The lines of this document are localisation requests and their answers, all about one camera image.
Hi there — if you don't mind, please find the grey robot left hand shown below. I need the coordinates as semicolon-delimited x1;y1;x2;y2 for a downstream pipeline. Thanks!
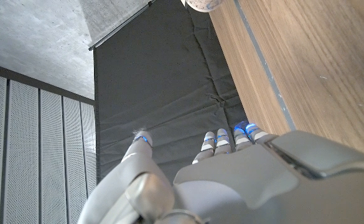
77;123;364;224

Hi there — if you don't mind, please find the colourful paper map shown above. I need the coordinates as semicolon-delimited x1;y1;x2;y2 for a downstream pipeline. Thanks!
180;0;225;13

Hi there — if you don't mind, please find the grey tape outline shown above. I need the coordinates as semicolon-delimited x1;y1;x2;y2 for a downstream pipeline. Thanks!
233;0;297;131

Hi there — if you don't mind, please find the black fabric backdrop curtain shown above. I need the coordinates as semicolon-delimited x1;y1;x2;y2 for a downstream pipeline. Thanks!
93;0;250;187

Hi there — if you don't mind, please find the black backdrop stand pole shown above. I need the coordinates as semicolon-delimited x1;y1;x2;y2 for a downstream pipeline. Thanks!
88;0;157;52

